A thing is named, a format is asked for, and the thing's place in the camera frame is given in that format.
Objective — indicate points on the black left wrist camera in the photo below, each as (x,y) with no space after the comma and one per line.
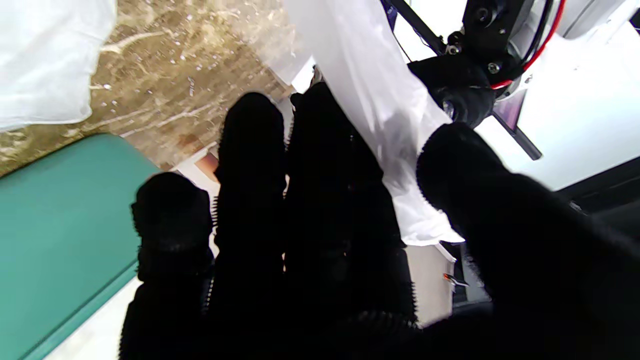
(492,25)

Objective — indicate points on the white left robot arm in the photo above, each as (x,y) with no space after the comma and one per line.
(595,15)

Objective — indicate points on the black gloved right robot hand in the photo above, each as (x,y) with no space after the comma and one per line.
(320,280)

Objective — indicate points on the teal plastic basket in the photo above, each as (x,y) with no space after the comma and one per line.
(60,235)

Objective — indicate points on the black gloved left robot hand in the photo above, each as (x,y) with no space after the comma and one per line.
(460,85)

